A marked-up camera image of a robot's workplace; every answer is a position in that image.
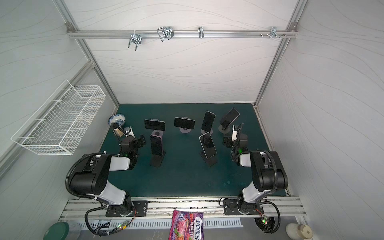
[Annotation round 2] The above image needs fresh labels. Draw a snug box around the purple phone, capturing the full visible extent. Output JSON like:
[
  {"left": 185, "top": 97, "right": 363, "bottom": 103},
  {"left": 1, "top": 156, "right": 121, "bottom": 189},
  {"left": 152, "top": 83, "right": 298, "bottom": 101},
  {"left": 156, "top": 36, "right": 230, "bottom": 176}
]
[{"left": 150, "top": 135, "right": 163, "bottom": 156}]

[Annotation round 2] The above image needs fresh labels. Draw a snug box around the white-edged phone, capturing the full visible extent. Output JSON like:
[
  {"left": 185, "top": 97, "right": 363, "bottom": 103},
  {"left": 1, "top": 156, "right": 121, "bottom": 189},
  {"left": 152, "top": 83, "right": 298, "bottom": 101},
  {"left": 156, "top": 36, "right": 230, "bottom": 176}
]
[{"left": 199, "top": 133, "right": 217, "bottom": 159}]

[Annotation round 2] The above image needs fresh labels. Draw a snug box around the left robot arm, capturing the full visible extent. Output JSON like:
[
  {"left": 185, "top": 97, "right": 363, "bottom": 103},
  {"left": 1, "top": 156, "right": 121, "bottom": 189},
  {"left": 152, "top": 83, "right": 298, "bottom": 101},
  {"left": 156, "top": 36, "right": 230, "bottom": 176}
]
[{"left": 65, "top": 123, "right": 147, "bottom": 217}]

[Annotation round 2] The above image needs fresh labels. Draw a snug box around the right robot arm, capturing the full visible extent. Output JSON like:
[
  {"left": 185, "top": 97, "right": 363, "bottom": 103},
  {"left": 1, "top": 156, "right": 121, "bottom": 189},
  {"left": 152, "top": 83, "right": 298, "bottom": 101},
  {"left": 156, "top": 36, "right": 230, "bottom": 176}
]
[{"left": 219, "top": 124, "right": 289, "bottom": 216}]

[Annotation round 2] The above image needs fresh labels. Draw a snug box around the round stand of tilted phone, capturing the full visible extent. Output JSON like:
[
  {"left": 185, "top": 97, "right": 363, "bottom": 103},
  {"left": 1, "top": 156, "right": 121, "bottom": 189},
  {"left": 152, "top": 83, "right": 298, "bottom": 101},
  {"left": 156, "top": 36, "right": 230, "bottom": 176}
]
[{"left": 218, "top": 125, "right": 232, "bottom": 134}]

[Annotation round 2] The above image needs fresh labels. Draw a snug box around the tilted far right phone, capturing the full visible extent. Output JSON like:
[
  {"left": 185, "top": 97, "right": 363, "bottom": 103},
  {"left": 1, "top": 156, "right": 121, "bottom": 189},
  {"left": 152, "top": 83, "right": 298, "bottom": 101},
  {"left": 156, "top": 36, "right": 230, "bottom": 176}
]
[{"left": 220, "top": 108, "right": 240, "bottom": 129}]

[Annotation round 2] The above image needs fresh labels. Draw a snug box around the far left landscape phone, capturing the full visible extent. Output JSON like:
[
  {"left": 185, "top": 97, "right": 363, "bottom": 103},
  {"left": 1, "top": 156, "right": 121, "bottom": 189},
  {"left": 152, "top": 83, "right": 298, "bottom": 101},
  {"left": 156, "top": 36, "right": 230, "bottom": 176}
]
[{"left": 144, "top": 120, "right": 166, "bottom": 131}]

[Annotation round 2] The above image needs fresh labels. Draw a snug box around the landscape phone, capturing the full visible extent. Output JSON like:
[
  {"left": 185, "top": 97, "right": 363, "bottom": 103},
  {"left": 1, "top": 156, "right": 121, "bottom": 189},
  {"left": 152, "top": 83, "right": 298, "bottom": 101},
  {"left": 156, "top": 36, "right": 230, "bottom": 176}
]
[
  {"left": 144, "top": 120, "right": 166, "bottom": 131},
  {"left": 174, "top": 117, "right": 195, "bottom": 130}
]

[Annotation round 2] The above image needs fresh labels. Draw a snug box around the round stand far left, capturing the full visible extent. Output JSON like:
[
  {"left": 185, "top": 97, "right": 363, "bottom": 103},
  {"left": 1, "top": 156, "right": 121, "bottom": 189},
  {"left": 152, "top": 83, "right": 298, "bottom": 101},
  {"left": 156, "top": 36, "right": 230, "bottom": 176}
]
[{"left": 152, "top": 130, "right": 164, "bottom": 137}]

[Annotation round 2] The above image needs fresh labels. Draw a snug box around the black stand left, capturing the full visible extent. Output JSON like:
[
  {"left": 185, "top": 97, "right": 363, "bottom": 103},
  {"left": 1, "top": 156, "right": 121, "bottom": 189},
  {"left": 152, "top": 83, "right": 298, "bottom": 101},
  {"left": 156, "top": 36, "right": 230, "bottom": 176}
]
[{"left": 150, "top": 151, "right": 166, "bottom": 168}]

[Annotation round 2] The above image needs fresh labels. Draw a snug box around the black stand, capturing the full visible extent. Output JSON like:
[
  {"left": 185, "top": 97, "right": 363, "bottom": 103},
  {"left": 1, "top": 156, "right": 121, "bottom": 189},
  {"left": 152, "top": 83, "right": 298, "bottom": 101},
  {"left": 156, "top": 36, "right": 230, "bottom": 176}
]
[
  {"left": 150, "top": 151, "right": 166, "bottom": 168},
  {"left": 200, "top": 151, "right": 218, "bottom": 167}
]

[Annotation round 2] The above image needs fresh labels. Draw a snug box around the upright phone on round stand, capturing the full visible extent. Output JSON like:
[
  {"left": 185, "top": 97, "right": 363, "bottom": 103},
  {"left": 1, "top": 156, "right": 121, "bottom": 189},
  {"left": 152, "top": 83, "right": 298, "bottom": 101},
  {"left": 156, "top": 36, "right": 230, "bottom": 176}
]
[{"left": 201, "top": 111, "right": 216, "bottom": 133}]

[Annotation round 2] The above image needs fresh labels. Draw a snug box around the black stand right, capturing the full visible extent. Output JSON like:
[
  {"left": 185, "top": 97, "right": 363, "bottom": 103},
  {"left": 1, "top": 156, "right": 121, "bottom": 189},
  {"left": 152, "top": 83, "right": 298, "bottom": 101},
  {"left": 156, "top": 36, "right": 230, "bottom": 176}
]
[{"left": 200, "top": 151, "right": 218, "bottom": 167}]

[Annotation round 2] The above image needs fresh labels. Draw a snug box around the round stand of upright phone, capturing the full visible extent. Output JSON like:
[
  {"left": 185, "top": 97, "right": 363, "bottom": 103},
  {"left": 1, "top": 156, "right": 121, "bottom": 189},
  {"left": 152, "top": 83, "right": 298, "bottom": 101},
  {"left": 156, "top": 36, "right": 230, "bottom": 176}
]
[{"left": 201, "top": 129, "right": 213, "bottom": 135}]

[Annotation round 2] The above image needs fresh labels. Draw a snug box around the round stand of middle phone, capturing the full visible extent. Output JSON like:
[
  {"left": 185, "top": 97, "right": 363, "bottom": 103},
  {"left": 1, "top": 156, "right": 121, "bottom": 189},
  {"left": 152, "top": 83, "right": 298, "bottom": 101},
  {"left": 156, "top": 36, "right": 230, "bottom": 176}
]
[{"left": 179, "top": 128, "right": 192, "bottom": 134}]

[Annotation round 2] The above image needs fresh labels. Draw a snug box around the middle landscape phone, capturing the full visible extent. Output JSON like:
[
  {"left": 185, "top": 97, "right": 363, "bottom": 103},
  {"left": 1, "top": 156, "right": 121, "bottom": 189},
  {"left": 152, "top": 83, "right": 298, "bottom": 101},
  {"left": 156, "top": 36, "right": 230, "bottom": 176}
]
[{"left": 174, "top": 117, "right": 195, "bottom": 130}]

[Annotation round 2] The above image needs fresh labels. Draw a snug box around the blue white bowl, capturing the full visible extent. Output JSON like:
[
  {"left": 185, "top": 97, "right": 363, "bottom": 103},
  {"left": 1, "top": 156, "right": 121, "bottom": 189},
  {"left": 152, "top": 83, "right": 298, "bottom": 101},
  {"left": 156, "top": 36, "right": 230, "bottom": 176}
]
[{"left": 108, "top": 114, "right": 126, "bottom": 126}]

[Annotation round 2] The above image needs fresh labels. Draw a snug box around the metal clamp left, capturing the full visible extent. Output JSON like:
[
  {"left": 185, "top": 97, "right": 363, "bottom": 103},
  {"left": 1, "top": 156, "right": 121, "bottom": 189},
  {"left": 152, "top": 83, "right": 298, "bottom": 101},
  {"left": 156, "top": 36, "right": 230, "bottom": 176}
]
[{"left": 128, "top": 32, "right": 142, "bottom": 51}]

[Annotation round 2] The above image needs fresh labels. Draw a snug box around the Fox's candy bag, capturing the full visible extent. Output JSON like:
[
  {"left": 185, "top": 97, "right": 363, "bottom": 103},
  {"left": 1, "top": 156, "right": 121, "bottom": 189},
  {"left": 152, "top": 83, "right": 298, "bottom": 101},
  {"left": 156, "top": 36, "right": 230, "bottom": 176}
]
[{"left": 169, "top": 210, "right": 204, "bottom": 240}]

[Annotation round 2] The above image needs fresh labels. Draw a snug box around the metal clamp right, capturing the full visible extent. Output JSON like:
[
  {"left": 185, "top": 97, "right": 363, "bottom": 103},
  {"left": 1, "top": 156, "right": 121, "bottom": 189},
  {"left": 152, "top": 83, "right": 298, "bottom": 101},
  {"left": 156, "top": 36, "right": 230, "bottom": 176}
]
[{"left": 260, "top": 27, "right": 287, "bottom": 39}]

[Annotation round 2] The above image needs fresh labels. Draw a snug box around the white round container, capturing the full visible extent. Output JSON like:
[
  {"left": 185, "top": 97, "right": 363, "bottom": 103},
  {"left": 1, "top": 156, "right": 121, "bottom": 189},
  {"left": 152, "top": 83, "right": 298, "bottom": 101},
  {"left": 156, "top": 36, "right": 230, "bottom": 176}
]
[{"left": 286, "top": 223, "right": 314, "bottom": 240}]

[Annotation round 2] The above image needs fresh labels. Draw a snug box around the aluminium crossbar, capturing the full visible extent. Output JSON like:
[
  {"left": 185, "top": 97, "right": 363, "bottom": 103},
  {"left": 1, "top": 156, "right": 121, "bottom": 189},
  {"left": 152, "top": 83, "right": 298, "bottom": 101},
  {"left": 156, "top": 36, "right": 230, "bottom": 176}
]
[{"left": 68, "top": 29, "right": 299, "bottom": 39}]

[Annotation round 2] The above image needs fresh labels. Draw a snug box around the metal clamp small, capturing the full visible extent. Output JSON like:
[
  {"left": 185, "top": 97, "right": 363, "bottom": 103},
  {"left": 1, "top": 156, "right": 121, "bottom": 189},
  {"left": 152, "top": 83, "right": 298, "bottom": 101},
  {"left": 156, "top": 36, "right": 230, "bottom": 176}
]
[{"left": 198, "top": 27, "right": 204, "bottom": 39}]

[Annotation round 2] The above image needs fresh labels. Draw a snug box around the metal clamp middle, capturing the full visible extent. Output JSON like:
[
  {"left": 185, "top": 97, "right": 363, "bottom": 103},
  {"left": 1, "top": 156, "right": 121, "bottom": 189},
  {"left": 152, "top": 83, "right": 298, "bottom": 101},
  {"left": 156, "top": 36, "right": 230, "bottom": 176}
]
[{"left": 157, "top": 27, "right": 175, "bottom": 42}]

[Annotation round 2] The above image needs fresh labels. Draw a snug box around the green lid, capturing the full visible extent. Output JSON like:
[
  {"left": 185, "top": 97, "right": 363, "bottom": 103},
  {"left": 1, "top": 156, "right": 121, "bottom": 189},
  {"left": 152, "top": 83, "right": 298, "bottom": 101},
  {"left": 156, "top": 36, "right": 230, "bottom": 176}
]
[{"left": 43, "top": 222, "right": 70, "bottom": 240}]

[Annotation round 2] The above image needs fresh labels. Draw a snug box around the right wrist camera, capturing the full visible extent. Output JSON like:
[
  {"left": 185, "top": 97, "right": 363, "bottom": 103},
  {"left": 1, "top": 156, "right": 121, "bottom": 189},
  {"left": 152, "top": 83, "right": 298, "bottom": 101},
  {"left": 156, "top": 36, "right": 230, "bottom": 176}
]
[{"left": 232, "top": 125, "right": 238, "bottom": 141}]

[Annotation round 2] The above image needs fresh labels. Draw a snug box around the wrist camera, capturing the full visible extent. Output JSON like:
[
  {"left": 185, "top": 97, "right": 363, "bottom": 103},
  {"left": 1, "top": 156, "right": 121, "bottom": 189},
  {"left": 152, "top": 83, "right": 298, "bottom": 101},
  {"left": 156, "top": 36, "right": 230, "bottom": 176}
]
[
  {"left": 123, "top": 127, "right": 135, "bottom": 137},
  {"left": 232, "top": 125, "right": 238, "bottom": 141}
]

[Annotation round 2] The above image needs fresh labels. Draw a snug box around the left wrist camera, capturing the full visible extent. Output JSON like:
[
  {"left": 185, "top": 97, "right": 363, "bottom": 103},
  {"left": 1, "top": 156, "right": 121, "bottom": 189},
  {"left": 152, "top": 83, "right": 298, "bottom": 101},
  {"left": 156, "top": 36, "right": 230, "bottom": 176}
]
[{"left": 123, "top": 127, "right": 135, "bottom": 137}]

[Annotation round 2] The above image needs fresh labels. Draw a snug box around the white wire basket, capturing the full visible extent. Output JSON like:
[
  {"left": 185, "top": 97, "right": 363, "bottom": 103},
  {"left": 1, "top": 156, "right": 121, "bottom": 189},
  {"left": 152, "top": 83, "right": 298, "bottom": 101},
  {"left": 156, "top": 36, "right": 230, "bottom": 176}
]
[{"left": 11, "top": 80, "right": 106, "bottom": 156}]

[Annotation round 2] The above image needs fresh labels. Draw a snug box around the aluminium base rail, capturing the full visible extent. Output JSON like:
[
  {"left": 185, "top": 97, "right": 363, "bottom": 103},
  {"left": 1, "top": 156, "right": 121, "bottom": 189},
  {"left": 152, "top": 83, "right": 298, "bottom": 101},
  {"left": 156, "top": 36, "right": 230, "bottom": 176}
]
[{"left": 59, "top": 196, "right": 307, "bottom": 221}]

